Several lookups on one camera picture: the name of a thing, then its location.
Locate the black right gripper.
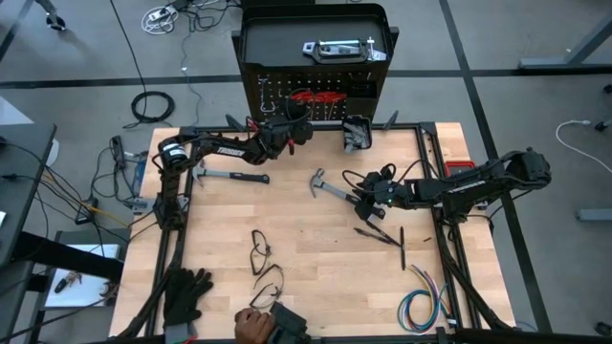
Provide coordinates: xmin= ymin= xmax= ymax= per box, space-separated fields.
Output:
xmin=352 ymin=164 xmax=413 ymax=222

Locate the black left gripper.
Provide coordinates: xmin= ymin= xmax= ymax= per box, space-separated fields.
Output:
xmin=260 ymin=107 xmax=315 ymax=159

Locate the claw hammer black grip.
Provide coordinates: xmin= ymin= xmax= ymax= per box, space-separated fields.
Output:
xmin=308 ymin=166 xmax=367 ymax=205
xmin=190 ymin=161 xmax=272 ymax=185

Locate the silver aluminium spirit level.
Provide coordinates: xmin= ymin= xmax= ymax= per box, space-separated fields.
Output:
xmin=300 ymin=38 xmax=387 ymax=62

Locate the black plastic hanging bin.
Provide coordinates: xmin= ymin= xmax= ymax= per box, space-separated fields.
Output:
xmin=341 ymin=116 xmax=374 ymax=154

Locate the black pegboard tool cart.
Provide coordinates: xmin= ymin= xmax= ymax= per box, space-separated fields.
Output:
xmin=225 ymin=2 xmax=401 ymax=131

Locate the person's hand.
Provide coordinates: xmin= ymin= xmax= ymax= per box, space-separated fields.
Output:
xmin=232 ymin=307 xmax=276 ymax=344

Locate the white power strip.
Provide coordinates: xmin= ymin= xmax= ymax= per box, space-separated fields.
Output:
xmin=141 ymin=4 xmax=181 ymax=35

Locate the black power strip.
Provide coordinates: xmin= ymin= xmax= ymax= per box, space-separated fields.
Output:
xmin=109 ymin=135 xmax=127 ymax=169

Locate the black work glove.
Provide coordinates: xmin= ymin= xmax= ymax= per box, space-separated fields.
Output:
xmin=163 ymin=267 xmax=215 ymax=344

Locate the grey table leg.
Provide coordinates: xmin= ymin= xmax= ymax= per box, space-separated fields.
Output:
xmin=518 ymin=16 xmax=612 ymax=71

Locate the grey table foot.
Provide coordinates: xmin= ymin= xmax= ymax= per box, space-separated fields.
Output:
xmin=576 ymin=207 xmax=612 ymax=223

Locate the black chair base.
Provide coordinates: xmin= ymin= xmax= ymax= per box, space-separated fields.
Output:
xmin=33 ymin=0 xmax=68 ymax=32

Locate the white paper sheet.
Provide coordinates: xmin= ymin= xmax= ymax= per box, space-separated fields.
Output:
xmin=44 ymin=243 xmax=121 ymax=309

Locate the black desk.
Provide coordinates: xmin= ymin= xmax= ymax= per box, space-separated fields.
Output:
xmin=0 ymin=122 xmax=58 ymax=269

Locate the bunch of keys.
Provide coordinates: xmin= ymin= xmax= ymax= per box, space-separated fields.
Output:
xmin=53 ymin=269 xmax=83 ymax=294

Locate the black aluminium table frame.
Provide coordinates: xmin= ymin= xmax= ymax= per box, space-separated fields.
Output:
xmin=142 ymin=121 xmax=484 ymax=344

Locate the clear safety glasses black frame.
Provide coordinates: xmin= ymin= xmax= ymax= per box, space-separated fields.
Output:
xmin=250 ymin=228 xmax=273 ymax=277
xmin=248 ymin=263 xmax=287 ymax=311

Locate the multicoloured wire bundle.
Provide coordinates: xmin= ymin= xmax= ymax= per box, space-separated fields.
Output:
xmin=397 ymin=264 xmax=454 ymax=334

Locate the black table-level camera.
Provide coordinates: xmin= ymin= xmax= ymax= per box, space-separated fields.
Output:
xmin=268 ymin=300 xmax=312 ymax=344

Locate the black coiled floor cable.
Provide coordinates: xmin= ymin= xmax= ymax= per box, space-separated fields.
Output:
xmin=122 ymin=89 xmax=177 ymax=130

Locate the white floor cable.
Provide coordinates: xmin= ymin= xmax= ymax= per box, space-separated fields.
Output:
xmin=555 ymin=118 xmax=612 ymax=174

